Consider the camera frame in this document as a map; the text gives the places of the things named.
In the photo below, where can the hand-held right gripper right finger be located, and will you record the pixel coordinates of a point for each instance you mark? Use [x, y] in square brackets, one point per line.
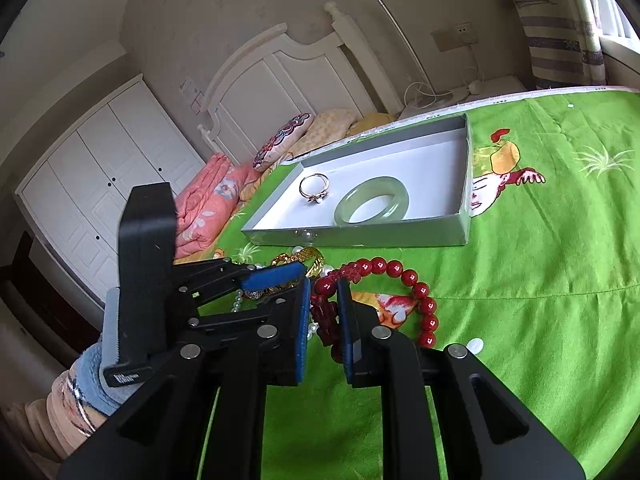
[345, 332]

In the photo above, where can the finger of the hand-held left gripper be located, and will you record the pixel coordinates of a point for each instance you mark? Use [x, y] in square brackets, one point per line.
[225, 317]
[272, 276]

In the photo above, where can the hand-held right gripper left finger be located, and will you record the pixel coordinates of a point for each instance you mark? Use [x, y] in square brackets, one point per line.
[302, 332]

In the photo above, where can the grey jewelry tray box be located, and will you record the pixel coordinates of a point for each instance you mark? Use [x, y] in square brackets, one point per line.
[400, 160]

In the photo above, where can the person's left forearm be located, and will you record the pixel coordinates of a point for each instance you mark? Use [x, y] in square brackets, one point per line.
[60, 420]

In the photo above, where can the pink floral folded quilt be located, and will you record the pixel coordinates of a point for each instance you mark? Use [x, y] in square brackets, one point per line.
[210, 200]

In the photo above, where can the pale green jade bangle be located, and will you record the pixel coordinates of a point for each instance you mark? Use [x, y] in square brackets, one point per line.
[345, 210]

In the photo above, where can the white wardrobe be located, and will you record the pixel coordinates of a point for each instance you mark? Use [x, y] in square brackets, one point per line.
[90, 170]

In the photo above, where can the dark wooden cabinet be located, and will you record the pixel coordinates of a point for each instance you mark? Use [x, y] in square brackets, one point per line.
[30, 285]

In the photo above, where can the embroidered floral pillow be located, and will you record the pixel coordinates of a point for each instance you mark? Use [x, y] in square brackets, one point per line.
[282, 137]

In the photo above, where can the yellow patterned pillow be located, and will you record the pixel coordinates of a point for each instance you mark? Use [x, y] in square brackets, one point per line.
[325, 125]

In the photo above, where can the bright yellow pillow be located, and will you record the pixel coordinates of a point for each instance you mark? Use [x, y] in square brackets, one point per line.
[372, 121]

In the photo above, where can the green cartoon print bedsheet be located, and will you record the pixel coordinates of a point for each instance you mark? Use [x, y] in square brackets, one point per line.
[525, 285]

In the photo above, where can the white bed headboard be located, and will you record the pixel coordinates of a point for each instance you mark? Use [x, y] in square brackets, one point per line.
[310, 80]

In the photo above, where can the white thin rod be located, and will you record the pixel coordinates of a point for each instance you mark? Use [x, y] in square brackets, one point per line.
[400, 35]

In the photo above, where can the white nightstand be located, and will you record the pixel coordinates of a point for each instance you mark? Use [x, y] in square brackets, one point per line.
[495, 85]

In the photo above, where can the striped printed curtain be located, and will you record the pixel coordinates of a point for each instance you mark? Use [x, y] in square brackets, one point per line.
[550, 35]

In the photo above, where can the window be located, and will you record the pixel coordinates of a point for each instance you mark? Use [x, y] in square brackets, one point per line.
[620, 20]

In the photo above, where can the wall socket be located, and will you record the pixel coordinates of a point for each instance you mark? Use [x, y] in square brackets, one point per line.
[452, 37]

